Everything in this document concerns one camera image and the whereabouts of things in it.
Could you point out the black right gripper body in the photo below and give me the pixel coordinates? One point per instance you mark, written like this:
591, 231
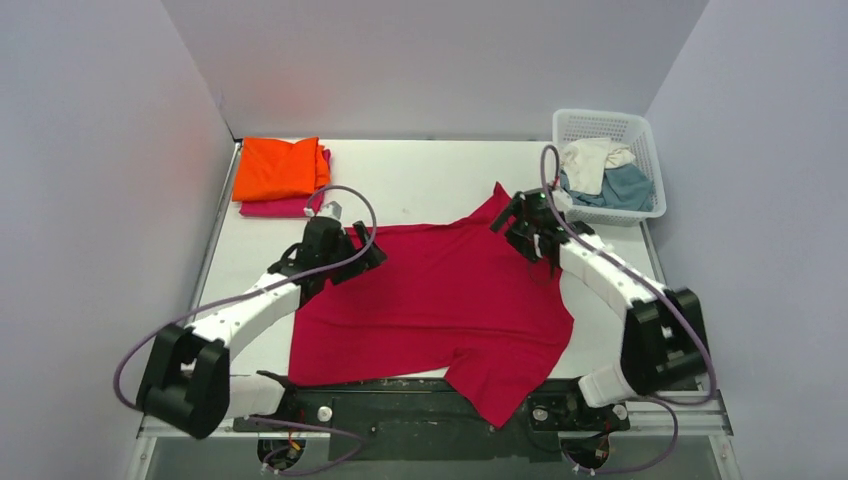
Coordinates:
516, 225

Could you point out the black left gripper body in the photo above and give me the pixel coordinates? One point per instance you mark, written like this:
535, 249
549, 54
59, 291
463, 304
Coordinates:
357, 257

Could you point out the red t-shirt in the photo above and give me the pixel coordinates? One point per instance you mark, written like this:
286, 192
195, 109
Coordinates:
455, 297

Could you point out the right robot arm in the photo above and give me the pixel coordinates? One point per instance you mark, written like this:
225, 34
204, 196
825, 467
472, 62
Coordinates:
663, 341

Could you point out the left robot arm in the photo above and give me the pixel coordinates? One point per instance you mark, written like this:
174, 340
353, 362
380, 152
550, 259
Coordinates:
187, 382

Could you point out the folded pink t-shirt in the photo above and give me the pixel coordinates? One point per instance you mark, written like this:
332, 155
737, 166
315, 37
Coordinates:
282, 208

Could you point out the white cloth in basket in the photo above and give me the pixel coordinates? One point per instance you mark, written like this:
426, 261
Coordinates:
585, 161

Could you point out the folded orange t-shirt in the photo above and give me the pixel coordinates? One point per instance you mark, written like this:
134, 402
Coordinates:
272, 169

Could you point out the white plastic basket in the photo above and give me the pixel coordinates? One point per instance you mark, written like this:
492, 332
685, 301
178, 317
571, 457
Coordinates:
574, 124

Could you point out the blue cloth in basket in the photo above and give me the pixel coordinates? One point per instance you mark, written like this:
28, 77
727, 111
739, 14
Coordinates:
622, 188

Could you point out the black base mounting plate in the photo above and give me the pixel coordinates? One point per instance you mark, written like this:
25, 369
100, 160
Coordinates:
427, 420

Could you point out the aluminium rail frame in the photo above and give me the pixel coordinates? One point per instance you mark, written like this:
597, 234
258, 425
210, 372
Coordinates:
679, 441

